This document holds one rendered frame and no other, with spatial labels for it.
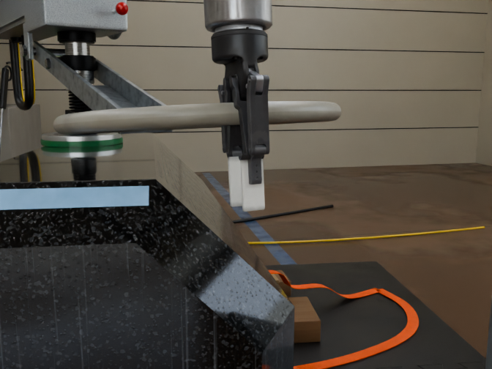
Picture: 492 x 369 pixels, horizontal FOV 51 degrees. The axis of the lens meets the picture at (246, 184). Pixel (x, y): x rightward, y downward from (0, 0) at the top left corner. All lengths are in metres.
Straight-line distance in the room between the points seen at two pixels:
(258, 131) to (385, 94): 6.38
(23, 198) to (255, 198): 0.38
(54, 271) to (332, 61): 6.07
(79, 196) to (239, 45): 0.36
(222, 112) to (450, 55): 6.87
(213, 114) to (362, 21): 6.26
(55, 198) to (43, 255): 0.10
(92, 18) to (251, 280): 0.83
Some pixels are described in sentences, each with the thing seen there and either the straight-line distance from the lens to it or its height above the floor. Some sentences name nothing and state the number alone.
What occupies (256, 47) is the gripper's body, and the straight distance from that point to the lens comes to 0.67.
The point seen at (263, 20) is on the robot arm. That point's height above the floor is 1.06.
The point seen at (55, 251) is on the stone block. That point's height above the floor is 0.74.
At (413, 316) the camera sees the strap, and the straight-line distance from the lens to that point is 2.38.
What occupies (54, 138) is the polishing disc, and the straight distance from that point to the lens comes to 1.43.
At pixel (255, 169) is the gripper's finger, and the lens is 0.66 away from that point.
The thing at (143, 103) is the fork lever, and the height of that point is 0.94.
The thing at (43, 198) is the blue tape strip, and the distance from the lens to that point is 0.86.
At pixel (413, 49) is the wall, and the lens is 7.19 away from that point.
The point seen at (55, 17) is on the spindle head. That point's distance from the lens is 1.40.
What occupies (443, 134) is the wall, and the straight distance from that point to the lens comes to 7.47.
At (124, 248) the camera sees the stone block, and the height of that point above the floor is 0.74.
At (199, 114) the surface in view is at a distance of 0.67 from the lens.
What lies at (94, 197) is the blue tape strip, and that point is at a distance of 0.85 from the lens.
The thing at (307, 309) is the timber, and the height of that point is 0.10.
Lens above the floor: 0.97
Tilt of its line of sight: 10 degrees down
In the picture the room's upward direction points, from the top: straight up
